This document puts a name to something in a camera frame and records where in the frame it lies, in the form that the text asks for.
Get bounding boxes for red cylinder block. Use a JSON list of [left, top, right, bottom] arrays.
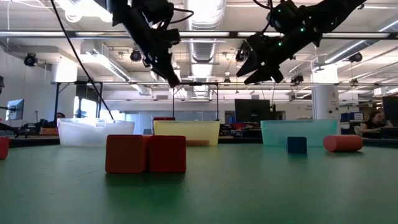
[[323, 134, 364, 153]]

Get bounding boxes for red rectangular block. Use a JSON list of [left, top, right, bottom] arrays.
[[185, 139, 210, 147]]

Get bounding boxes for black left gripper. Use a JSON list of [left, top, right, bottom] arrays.
[[136, 28, 182, 89]]

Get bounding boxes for orange box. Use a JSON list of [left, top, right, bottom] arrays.
[[40, 127, 60, 136]]

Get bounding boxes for red wooden block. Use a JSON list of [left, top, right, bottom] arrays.
[[0, 136, 11, 161]]

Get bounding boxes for yellow translucent plastic bin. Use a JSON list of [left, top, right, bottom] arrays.
[[153, 120, 221, 147]]

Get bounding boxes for silver ceiling air duct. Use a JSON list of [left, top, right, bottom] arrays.
[[185, 0, 228, 98]]

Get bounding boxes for black monitor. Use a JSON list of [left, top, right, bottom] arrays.
[[234, 98, 271, 124], [382, 95, 398, 123]]

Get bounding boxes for white round column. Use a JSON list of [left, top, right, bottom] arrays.
[[311, 63, 340, 122]]

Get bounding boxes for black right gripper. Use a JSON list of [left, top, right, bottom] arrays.
[[236, 29, 315, 85]]

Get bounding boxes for blue cube block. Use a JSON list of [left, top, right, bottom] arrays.
[[286, 136, 308, 154]]

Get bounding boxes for teal translucent plastic bin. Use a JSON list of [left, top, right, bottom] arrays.
[[260, 119, 339, 147]]

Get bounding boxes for blue storage bins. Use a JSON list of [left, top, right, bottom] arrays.
[[340, 111, 365, 123]]

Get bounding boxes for red cube block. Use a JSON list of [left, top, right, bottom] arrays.
[[104, 134, 147, 174], [148, 134, 187, 174]]

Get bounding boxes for black aluminium table frame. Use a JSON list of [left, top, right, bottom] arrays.
[[9, 136, 398, 148]]

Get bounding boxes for overhead frame light bar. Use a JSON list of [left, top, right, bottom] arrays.
[[0, 30, 398, 40]]

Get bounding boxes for white translucent plastic bin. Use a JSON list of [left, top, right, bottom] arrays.
[[57, 118, 136, 148]]

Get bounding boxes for black metal rig frame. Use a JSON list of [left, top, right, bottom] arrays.
[[172, 82, 220, 122], [51, 80, 104, 121]]

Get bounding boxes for black hanging cable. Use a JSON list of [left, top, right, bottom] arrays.
[[49, 0, 115, 121]]

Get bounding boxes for silver computer monitor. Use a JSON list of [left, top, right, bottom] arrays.
[[5, 98, 25, 122]]

